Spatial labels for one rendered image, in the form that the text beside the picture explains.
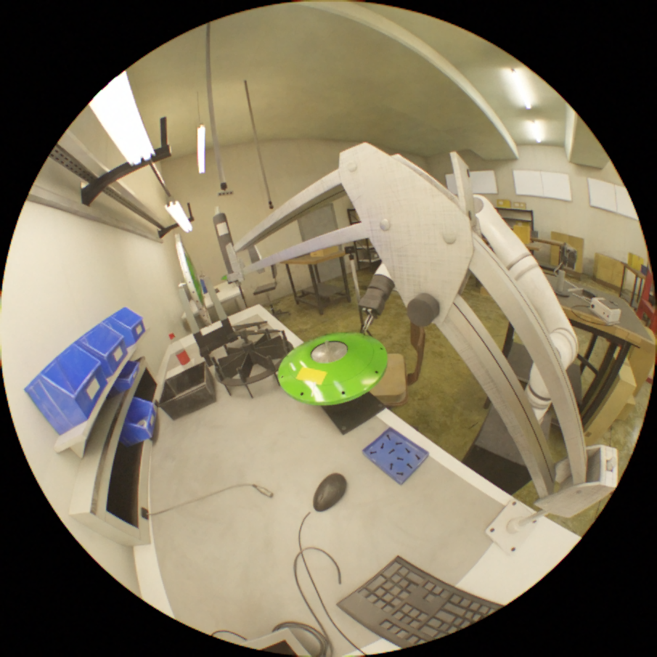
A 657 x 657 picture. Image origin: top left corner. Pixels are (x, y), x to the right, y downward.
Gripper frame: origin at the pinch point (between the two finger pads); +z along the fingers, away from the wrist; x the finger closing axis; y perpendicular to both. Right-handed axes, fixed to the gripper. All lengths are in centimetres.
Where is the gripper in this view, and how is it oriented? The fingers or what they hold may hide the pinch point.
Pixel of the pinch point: (363, 332)
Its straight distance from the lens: 65.4
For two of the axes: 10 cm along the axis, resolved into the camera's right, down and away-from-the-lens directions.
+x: 6.4, 2.3, -7.3
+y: -5.9, -4.6, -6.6
